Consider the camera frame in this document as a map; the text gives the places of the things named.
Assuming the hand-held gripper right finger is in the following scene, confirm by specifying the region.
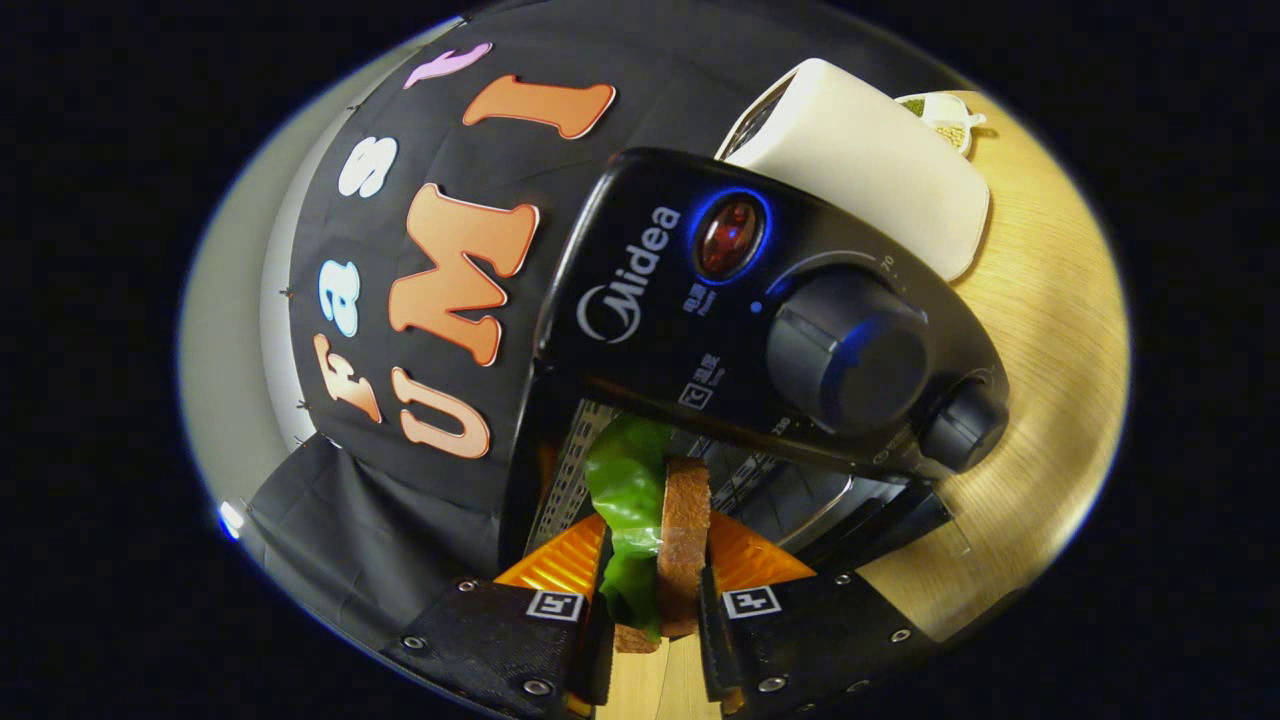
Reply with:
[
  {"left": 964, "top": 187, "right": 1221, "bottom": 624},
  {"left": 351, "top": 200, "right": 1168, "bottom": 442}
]
[{"left": 697, "top": 510, "right": 943, "bottom": 717}]

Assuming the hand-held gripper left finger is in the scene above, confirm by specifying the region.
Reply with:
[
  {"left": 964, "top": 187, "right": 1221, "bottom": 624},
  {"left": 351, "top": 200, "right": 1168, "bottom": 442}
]
[{"left": 385, "top": 513, "right": 613, "bottom": 720}]

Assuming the lettuce sandwich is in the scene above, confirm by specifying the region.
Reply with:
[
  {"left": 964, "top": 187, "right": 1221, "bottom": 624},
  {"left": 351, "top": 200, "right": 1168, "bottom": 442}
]
[{"left": 583, "top": 415, "right": 714, "bottom": 655}]

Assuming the black toaster oven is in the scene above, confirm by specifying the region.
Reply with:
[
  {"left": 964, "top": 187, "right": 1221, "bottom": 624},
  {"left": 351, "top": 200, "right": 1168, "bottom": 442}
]
[{"left": 497, "top": 147, "right": 1012, "bottom": 583}]

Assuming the white pop-up toaster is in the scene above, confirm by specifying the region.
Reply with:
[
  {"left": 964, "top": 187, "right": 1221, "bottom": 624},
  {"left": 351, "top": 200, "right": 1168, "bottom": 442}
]
[{"left": 714, "top": 57, "right": 992, "bottom": 284}]

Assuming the white divided dish of beans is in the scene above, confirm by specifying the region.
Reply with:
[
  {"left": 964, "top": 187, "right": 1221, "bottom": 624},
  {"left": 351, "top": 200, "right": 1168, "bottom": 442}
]
[{"left": 895, "top": 90, "right": 988, "bottom": 159}]

